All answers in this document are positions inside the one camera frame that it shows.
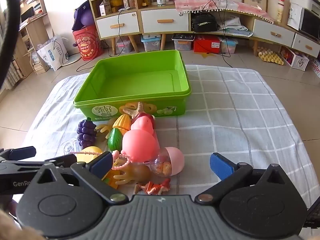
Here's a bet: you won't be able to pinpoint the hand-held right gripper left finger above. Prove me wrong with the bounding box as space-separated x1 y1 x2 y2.
22 151 129 205

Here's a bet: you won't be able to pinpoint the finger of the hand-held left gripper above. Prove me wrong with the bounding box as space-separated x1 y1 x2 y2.
0 146 37 162
0 154 77 173

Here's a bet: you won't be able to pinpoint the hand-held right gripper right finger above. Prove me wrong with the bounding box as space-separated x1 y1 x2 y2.
195 152 300 204

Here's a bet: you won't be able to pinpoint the clear plastic holder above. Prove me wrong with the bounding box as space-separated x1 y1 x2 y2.
61 137 80 155

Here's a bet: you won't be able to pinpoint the yellow toy lemon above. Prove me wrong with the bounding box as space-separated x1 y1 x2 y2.
76 146 103 162

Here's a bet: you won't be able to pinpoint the brown rubber octopus toy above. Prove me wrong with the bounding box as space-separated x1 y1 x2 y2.
114 164 152 186

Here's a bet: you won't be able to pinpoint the pink round toy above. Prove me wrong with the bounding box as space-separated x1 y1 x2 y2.
122 129 160 162

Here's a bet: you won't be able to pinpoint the small orange figurine toy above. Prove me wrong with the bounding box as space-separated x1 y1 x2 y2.
135 179 172 195

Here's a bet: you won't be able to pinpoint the green plastic box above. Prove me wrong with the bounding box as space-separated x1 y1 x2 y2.
73 49 192 120

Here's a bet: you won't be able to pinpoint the orange toy piece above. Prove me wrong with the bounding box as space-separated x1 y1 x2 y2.
101 170 119 189

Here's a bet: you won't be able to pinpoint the green toy vegetable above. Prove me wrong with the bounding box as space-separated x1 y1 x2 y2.
108 128 123 152

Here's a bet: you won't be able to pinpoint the yellow rubber octopus toy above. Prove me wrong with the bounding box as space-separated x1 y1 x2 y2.
95 120 118 143

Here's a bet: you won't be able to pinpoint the purple toy grapes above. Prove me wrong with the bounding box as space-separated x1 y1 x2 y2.
77 120 97 148

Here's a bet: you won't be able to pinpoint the yellow toy corn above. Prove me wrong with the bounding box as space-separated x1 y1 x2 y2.
112 114 132 130

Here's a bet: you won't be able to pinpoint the tan fuzzy cloth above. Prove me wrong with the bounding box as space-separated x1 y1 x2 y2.
0 209 44 240

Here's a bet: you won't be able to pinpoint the pink clear capsule egg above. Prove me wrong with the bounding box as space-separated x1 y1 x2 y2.
150 147 185 177

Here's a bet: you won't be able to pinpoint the grey plaid blanket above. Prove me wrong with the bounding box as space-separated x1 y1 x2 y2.
21 65 320 205

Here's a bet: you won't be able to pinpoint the tan starfish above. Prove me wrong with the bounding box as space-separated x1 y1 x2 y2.
122 102 147 119

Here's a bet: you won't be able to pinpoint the white paper bag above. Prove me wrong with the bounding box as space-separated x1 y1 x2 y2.
37 35 69 71

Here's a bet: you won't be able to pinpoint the clear storage box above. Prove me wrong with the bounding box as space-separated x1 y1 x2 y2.
220 38 238 54
115 37 133 54

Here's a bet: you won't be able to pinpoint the red bucket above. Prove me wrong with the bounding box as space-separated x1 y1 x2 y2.
72 25 103 62

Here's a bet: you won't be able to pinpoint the yellow egg tray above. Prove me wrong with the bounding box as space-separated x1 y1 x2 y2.
257 47 285 65

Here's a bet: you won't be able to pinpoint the wooden desk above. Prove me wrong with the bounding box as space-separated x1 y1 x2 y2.
15 0 54 75

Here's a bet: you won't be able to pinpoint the red cardboard box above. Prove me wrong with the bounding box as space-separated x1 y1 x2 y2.
194 35 222 53

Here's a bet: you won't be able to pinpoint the blue lidded storage box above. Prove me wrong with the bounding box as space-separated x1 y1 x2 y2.
141 35 162 52

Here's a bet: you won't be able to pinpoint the black lidded storage box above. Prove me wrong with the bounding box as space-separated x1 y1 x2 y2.
172 34 195 51

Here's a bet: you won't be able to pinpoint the white patterned crate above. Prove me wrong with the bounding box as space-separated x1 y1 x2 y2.
279 45 310 70

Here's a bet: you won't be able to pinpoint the wooden shelf cabinet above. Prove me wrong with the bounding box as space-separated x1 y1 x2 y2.
85 0 142 55

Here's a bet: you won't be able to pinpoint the folded cloth pile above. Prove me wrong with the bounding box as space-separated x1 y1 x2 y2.
217 15 254 38

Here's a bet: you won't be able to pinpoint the purple ball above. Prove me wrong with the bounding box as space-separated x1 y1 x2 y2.
72 1 94 30

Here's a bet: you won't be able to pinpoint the black bag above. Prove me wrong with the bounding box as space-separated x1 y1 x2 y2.
191 12 218 33

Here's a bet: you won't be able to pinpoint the small white carton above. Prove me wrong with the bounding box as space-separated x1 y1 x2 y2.
99 1 112 15

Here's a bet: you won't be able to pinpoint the wooden low cabinet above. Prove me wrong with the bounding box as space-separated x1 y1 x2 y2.
137 4 320 58

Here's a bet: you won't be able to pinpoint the pink tasselled cloth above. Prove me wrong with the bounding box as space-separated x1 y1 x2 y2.
174 0 275 23

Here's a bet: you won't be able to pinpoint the black microwave oven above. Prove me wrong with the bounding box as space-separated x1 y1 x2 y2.
299 7 320 40

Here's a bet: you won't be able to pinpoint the pink bead ring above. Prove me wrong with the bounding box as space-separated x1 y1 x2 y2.
69 150 132 170

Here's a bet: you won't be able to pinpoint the black power cable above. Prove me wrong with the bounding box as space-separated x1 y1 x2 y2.
76 11 125 72
200 0 234 67

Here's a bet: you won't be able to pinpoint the thick black strap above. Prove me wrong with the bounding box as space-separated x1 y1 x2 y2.
0 0 22 85

